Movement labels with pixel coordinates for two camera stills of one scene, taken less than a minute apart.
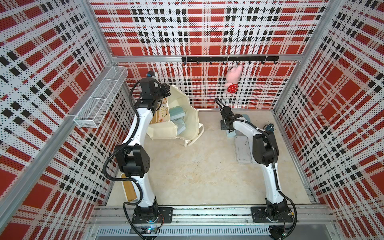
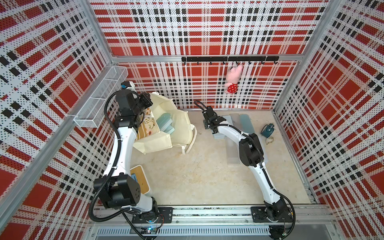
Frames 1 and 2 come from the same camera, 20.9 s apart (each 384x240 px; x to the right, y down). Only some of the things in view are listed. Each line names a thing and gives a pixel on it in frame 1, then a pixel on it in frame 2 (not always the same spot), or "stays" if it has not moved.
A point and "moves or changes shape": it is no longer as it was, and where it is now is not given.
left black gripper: (166, 88) → (144, 97)
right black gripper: (222, 124) → (205, 123)
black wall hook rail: (236, 59) stays
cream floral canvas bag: (161, 126) moves or changes shape
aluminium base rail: (212, 222) stays
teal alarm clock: (270, 127) stays
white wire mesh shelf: (93, 111) stays
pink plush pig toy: (232, 79) stays
